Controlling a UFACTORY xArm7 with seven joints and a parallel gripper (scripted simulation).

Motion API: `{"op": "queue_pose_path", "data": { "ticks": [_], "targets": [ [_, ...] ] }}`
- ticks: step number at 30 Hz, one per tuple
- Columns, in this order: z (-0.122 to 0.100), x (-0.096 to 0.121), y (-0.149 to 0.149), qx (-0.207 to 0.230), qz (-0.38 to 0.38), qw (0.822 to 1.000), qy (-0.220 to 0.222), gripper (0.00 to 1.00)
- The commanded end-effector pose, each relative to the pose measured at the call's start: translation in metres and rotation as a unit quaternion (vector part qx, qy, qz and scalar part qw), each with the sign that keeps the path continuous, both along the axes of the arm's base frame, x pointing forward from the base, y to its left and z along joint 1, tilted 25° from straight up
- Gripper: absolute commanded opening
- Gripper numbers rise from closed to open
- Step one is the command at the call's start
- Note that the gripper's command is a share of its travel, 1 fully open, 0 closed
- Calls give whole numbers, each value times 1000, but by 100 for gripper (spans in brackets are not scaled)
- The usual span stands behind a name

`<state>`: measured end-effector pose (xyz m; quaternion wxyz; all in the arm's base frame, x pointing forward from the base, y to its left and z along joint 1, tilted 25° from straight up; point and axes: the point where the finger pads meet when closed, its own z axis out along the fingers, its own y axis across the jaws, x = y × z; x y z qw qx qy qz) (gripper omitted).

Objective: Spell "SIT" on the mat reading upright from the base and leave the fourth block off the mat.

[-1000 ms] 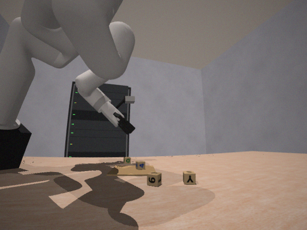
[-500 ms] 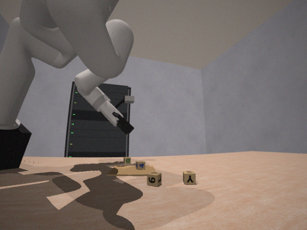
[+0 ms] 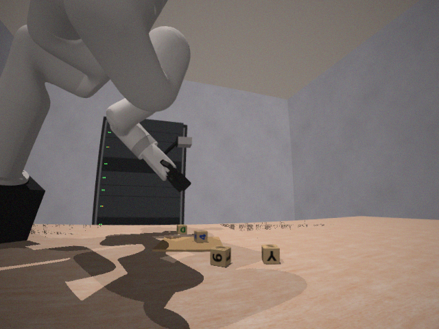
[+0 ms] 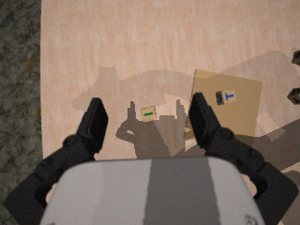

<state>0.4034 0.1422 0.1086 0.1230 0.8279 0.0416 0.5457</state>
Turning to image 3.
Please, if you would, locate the tan flat mat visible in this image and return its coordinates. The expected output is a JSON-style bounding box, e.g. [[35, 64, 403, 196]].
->
[[152, 236, 223, 252]]

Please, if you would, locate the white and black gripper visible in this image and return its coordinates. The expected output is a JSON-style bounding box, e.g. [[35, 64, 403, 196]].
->
[[138, 142, 191, 192]]

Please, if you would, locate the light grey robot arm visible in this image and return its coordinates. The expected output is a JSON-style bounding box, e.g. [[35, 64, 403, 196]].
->
[[0, 0, 191, 186]]

